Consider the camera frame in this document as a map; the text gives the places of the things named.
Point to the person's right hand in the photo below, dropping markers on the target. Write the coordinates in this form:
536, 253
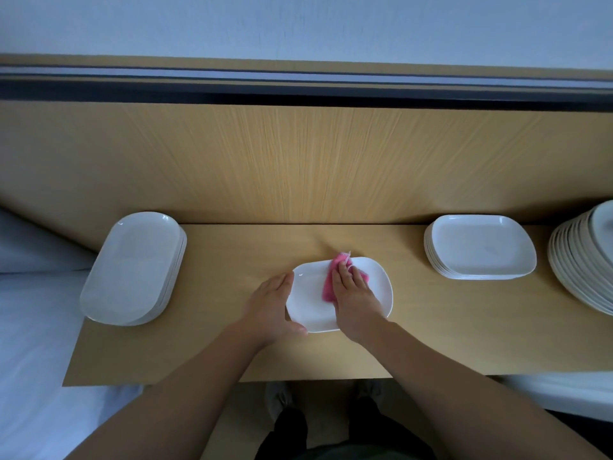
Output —
357, 306

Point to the person's left hand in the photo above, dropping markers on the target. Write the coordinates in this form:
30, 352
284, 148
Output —
271, 311

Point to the pink cleaning cloth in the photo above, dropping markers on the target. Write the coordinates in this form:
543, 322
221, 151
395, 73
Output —
330, 282

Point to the white glossy rectangular plate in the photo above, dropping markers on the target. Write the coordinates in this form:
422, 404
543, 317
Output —
306, 302

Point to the stack of white rectangular plates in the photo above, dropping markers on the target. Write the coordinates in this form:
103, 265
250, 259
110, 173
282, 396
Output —
484, 244

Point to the pile of white oblong plates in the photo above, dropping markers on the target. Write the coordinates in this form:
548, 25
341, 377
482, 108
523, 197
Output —
129, 268

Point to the stack of white round plates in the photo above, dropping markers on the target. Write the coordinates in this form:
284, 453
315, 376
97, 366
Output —
589, 254

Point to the person's left forearm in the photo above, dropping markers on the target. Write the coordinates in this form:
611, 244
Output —
163, 407

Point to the person's right forearm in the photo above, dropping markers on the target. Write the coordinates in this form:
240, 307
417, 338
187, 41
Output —
479, 402

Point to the white bed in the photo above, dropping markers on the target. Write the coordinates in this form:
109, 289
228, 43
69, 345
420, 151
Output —
38, 369

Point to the grey upholstered headboard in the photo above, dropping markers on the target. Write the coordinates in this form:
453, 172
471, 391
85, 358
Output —
34, 249

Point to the black wall rail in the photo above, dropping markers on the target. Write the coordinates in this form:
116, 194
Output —
287, 91

